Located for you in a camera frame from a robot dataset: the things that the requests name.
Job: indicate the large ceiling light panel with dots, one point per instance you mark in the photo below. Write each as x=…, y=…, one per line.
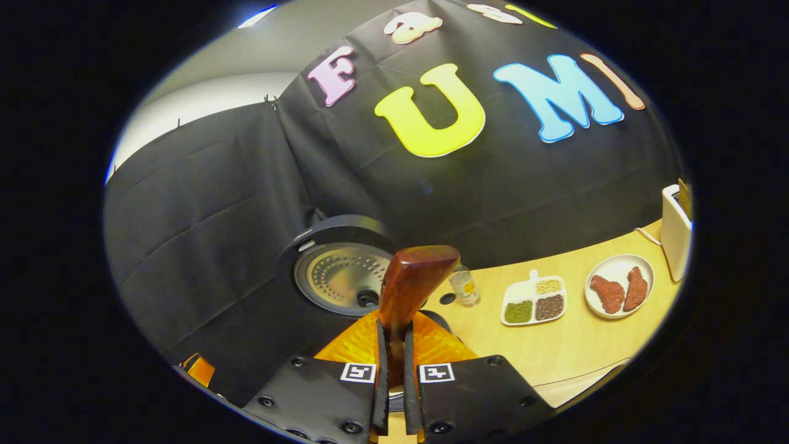
x=256, y=16

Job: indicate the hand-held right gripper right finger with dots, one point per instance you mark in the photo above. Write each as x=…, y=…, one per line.
x=410, y=394

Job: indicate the white round plate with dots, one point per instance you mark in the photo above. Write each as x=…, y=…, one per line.
x=616, y=268

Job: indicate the white divided grain dish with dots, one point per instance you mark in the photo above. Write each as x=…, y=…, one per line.
x=524, y=290

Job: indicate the black silver rice cooker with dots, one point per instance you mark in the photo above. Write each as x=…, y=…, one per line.
x=339, y=277

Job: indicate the white toaster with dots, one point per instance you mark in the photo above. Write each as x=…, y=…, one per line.
x=675, y=234

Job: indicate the small glass bottle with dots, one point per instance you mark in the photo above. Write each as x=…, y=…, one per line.
x=465, y=290

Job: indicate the red meat piece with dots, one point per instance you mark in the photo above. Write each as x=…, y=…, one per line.
x=636, y=288
x=608, y=295

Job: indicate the brown toast slice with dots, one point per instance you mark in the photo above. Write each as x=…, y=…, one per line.
x=684, y=197

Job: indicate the brown wooden spoon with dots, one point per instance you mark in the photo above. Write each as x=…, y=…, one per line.
x=413, y=277

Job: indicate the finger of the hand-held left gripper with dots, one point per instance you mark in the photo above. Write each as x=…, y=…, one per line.
x=200, y=370

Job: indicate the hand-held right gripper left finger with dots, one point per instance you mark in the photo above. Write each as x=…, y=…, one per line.
x=382, y=394

